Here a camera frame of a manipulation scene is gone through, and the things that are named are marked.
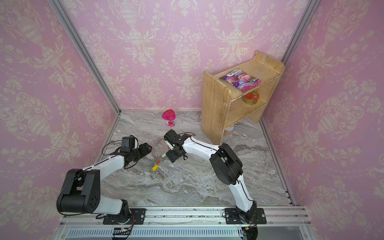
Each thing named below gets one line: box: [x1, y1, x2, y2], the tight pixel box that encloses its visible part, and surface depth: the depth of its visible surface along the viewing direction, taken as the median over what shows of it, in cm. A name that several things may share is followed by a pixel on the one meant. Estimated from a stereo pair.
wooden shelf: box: [201, 50, 285, 146], surface depth 80 cm
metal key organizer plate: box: [151, 137, 169, 158], surface depth 102 cm
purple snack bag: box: [221, 68, 262, 93], surface depth 74 cm
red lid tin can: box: [242, 91, 259, 105], surface depth 97 cm
